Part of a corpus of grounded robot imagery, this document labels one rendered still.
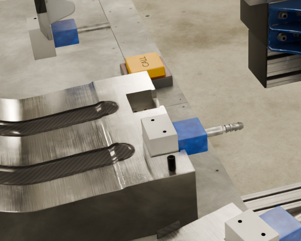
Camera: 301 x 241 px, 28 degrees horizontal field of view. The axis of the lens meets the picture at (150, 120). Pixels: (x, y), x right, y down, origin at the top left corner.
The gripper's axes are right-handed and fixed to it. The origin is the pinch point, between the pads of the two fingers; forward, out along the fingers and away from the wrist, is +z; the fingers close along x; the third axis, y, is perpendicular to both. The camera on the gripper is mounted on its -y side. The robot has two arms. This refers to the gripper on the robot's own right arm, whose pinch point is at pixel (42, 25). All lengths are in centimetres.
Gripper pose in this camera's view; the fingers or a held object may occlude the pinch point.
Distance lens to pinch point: 99.1
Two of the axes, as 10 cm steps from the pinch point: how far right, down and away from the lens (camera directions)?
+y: 9.7, -2.0, 1.4
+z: 0.9, 8.2, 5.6
